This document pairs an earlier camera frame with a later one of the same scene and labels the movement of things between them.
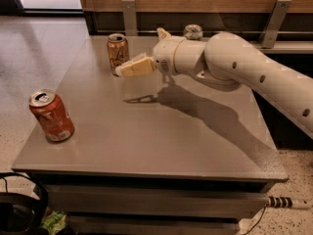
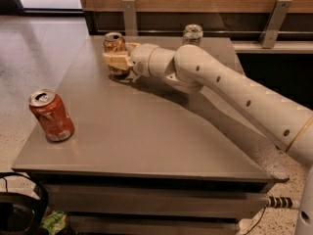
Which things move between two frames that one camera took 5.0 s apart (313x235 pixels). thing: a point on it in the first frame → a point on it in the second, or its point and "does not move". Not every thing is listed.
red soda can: x=53 y=115 does not move
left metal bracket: x=130 y=18 does not move
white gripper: x=164 y=54 → x=140 y=58
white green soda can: x=193 y=31 does not move
